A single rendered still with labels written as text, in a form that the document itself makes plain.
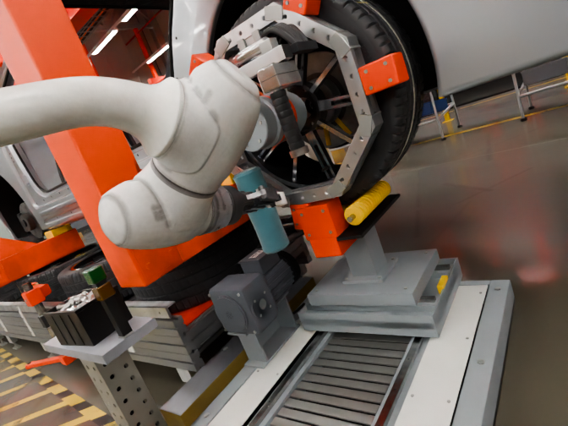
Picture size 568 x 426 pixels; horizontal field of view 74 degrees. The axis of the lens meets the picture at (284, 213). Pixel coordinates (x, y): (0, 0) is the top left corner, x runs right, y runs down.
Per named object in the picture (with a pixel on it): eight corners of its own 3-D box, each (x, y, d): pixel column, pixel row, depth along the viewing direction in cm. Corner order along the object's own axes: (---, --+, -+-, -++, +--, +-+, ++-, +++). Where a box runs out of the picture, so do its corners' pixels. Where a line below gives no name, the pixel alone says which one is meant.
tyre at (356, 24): (461, 144, 115) (364, -63, 108) (444, 167, 97) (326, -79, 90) (303, 209, 159) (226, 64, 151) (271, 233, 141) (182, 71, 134)
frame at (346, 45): (402, 177, 103) (336, -32, 91) (394, 186, 98) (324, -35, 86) (259, 209, 137) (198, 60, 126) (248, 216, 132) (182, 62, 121)
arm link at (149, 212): (198, 253, 63) (236, 193, 58) (115, 275, 50) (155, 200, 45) (161, 211, 67) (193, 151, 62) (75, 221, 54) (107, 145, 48)
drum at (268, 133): (317, 128, 111) (300, 81, 108) (276, 146, 96) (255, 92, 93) (281, 141, 120) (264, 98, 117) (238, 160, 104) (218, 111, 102)
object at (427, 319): (463, 277, 138) (456, 253, 136) (439, 341, 111) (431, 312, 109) (345, 282, 170) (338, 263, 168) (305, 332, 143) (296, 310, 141)
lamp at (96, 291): (117, 293, 103) (110, 280, 102) (103, 301, 100) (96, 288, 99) (110, 293, 105) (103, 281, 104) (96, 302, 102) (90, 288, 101)
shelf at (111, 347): (159, 325, 111) (154, 316, 110) (106, 365, 98) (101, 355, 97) (94, 321, 138) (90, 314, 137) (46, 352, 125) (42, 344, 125)
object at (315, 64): (385, 122, 122) (341, 29, 118) (376, 127, 116) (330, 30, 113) (311, 159, 143) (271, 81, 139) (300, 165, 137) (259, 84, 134)
